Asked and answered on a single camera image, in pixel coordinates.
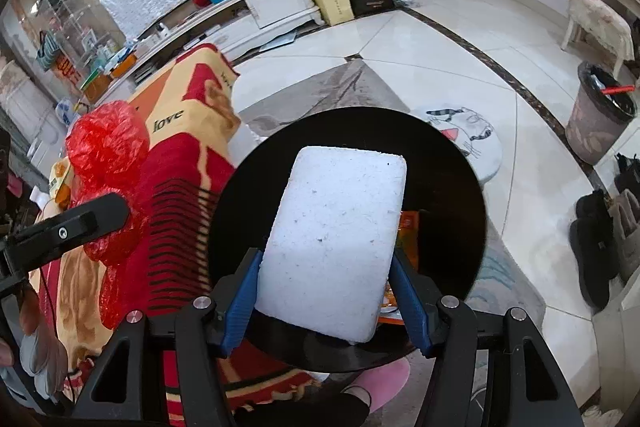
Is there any white foam block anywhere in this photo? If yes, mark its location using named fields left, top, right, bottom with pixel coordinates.
left=255, top=146, right=407, bottom=347

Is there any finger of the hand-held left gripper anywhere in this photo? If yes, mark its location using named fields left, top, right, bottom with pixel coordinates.
left=10, top=193, right=132, bottom=275

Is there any cream paper bag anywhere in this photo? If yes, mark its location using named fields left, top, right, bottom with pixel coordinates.
left=309, top=0, right=356, bottom=26

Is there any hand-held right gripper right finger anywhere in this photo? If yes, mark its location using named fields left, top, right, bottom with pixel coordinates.
left=390, top=249, right=583, bottom=427

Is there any person's left hand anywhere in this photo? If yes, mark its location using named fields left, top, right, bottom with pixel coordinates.
left=0, top=284, right=70, bottom=413

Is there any beige boot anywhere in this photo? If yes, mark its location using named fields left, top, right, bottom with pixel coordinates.
left=607, top=189, right=640, bottom=283

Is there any white floral chair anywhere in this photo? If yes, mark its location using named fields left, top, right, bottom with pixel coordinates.
left=562, top=0, right=636, bottom=75

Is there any black boot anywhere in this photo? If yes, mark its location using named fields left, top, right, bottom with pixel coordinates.
left=569, top=217, right=621, bottom=308
left=575, top=189, right=613, bottom=220

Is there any orange box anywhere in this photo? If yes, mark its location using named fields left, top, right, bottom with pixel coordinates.
left=111, top=57, right=138, bottom=78

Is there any red plastic bag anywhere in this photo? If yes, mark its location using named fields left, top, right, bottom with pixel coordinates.
left=66, top=103, right=151, bottom=330

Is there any white cabinet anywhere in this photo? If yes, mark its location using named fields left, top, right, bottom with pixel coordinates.
left=100, top=0, right=321, bottom=98

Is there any red and yellow printed blanket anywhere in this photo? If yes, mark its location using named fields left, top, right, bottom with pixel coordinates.
left=27, top=44, right=331, bottom=427

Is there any grey waste basket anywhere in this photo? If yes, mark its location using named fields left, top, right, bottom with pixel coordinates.
left=565, top=62, right=638, bottom=165

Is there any pink slipper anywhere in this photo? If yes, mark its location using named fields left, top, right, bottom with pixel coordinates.
left=340, top=359, right=412, bottom=413

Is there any cat print rug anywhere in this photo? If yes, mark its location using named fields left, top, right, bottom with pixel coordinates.
left=425, top=106, right=503, bottom=188

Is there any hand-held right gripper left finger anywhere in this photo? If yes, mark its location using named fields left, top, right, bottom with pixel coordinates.
left=72, top=247, right=264, bottom=427

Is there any orange snack wrapper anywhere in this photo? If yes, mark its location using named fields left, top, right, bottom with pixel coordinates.
left=377, top=209, right=421, bottom=325

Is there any yellow snack bag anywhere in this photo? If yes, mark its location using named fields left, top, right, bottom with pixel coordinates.
left=50, top=157, right=76, bottom=208

